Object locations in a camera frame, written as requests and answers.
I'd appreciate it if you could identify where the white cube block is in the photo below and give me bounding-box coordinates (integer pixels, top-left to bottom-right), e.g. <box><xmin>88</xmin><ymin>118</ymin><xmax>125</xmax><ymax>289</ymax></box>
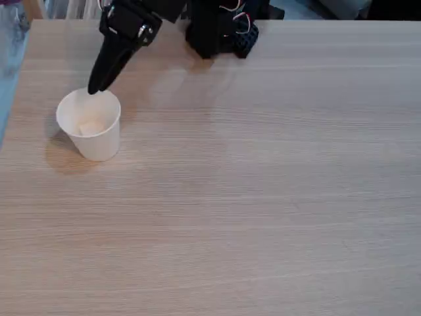
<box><xmin>78</xmin><ymin>120</ymin><xmax>106</xmax><ymax>136</ymax></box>

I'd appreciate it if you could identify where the white curtain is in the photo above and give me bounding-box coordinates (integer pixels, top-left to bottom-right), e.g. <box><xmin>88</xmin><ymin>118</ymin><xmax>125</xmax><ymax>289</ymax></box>
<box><xmin>49</xmin><ymin>0</ymin><xmax>111</xmax><ymax>20</ymax></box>

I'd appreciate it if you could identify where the white paper cup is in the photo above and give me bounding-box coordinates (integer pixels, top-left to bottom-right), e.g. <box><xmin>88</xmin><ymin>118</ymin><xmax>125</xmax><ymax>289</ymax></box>
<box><xmin>55</xmin><ymin>86</ymin><xmax>122</xmax><ymax>163</ymax></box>

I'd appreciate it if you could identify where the grey upholstered furniture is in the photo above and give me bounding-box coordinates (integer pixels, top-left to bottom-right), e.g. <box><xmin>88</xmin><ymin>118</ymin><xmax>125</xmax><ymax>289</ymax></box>
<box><xmin>285</xmin><ymin>0</ymin><xmax>369</xmax><ymax>20</ymax></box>

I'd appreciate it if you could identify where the black furniture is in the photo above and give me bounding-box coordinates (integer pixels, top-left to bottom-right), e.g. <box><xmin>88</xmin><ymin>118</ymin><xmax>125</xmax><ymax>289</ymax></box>
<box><xmin>365</xmin><ymin>0</ymin><xmax>421</xmax><ymax>21</ymax></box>

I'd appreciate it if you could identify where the wooden post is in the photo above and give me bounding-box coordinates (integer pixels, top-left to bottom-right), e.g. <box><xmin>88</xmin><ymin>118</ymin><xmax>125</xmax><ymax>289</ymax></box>
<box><xmin>21</xmin><ymin>0</ymin><xmax>46</xmax><ymax>21</ymax></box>

